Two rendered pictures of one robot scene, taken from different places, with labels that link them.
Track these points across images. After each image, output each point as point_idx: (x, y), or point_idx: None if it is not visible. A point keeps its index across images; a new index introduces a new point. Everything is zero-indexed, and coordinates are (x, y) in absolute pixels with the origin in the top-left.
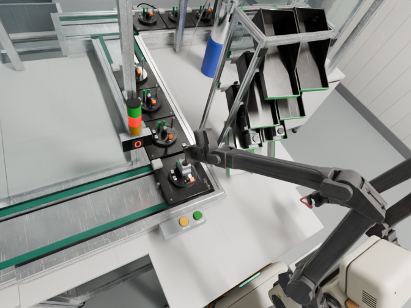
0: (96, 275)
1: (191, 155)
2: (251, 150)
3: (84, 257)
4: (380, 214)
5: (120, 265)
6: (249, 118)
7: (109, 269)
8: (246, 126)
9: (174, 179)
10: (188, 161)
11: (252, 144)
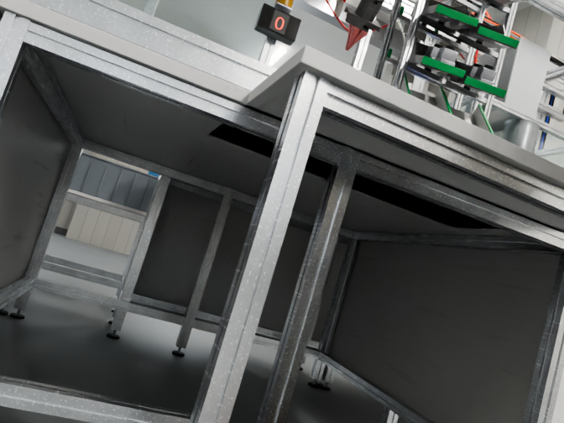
0: (146, 49)
1: (355, 12)
2: (447, 110)
3: (142, 37)
4: None
5: (193, 68)
6: (434, 5)
7: (173, 60)
8: (433, 49)
9: None
10: (350, 12)
11: (446, 55)
